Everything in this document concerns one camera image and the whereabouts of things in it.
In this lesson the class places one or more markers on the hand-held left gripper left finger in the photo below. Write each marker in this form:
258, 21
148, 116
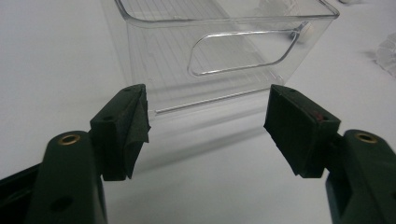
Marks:
118, 140

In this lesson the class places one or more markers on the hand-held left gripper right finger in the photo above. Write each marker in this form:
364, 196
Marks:
299, 137

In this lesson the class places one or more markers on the clear plastic storage bin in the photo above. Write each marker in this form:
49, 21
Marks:
162, 62

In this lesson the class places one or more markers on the white table cover board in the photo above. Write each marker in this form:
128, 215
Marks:
46, 62

